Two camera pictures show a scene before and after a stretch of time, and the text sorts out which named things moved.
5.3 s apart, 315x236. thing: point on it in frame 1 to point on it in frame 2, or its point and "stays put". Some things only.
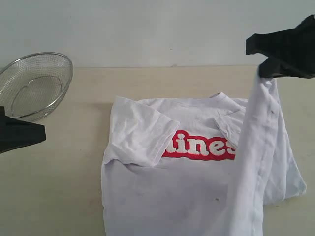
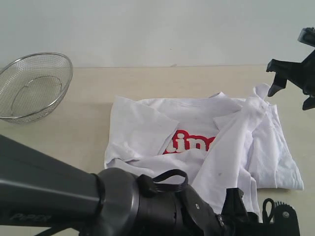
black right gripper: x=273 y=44 to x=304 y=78
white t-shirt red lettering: x=199 y=166 stays put
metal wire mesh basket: x=30 y=86 stays put
